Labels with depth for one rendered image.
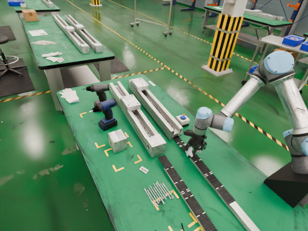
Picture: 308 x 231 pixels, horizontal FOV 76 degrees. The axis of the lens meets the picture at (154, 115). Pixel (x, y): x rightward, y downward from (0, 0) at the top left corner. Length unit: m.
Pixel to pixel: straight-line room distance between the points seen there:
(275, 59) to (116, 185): 1.02
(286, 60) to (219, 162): 0.68
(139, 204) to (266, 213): 0.65
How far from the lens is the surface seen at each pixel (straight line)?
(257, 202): 1.29
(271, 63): 1.12
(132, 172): 1.22
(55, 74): 2.74
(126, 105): 1.51
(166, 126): 1.41
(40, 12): 5.80
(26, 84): 4.02
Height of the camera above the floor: 1.76
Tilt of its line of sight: 37 degrees down
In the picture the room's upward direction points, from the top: 5 degrees clockwise
